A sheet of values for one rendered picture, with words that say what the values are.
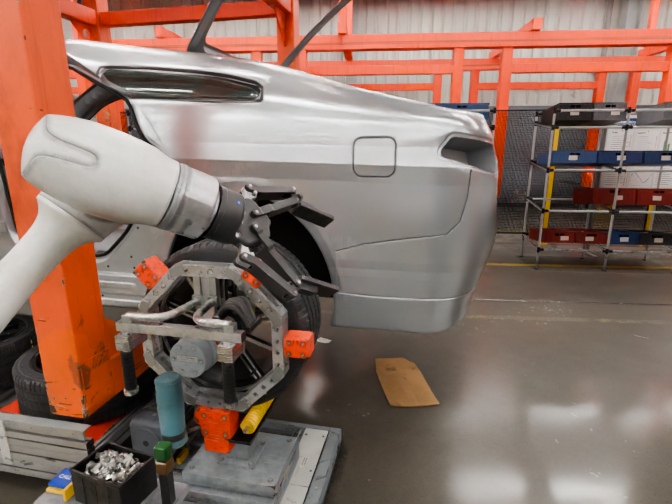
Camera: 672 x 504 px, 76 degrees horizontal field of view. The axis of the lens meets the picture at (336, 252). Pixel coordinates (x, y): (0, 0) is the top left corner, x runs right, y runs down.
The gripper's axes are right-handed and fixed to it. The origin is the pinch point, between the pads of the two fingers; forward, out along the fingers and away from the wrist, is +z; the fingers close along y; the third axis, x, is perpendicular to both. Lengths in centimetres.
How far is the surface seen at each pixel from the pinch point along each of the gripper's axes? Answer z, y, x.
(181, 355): 9, -11, -87
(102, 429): 10, -4, -179
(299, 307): 41, -27, -67
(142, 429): 19, 0, -149
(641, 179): 573, -331, -26
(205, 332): 9, -13, -71
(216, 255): 13, -45, -78
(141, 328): -5, -17, -86
